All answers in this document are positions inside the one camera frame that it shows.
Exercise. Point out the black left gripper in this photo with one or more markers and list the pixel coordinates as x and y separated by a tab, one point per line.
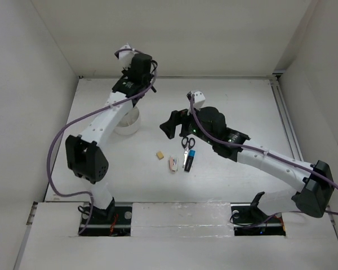
149	77

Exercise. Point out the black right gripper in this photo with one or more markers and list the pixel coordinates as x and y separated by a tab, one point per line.
169	126

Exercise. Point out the black handled scissors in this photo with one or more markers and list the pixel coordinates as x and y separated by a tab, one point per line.
187	144

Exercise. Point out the tan eraser block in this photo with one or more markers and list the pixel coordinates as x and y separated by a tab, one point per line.
159	155

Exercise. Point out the blue black highlighter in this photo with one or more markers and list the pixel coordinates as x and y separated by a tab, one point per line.
189	161

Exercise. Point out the pink white stapler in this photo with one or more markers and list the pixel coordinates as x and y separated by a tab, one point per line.
173	164

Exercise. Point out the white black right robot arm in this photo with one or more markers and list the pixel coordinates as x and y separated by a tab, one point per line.
308	193

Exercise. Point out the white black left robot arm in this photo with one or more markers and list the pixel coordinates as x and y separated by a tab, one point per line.
84	152

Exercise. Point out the white round divided container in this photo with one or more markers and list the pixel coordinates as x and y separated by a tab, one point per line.
130	123

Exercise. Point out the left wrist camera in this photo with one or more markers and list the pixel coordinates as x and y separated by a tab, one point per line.
125	55

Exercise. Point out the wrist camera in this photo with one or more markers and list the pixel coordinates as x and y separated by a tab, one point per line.
198	99
125	55

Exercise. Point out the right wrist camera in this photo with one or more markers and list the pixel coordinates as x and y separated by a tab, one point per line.
198	99

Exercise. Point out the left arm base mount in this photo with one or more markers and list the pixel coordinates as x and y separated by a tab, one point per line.
119	224

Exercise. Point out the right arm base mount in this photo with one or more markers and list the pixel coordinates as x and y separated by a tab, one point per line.
248	220

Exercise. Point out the aluminium rail at right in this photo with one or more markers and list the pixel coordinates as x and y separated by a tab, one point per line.
286	121

